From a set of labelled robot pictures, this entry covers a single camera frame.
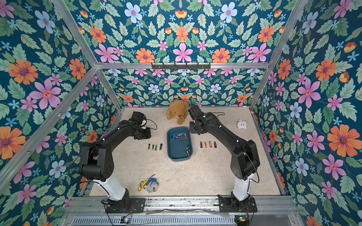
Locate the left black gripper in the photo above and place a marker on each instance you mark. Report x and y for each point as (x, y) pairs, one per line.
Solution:
(148, 135)

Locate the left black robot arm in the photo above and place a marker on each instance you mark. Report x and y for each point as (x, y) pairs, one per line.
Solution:
(96, 159)

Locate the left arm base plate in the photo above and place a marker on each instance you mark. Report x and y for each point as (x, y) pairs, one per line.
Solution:
(126, 205)

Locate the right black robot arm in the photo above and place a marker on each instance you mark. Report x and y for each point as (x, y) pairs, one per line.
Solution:
(245, 159)

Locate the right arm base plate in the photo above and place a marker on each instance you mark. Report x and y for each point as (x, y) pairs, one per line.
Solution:
(232, 204)

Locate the brown teddy bear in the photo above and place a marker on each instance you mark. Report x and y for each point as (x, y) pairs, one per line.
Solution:
(178, 109)

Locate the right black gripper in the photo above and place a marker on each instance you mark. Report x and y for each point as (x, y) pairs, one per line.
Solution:
(196, 127)

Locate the teal plastic storage tray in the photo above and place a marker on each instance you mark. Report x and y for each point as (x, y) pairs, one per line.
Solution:
(179, 144)

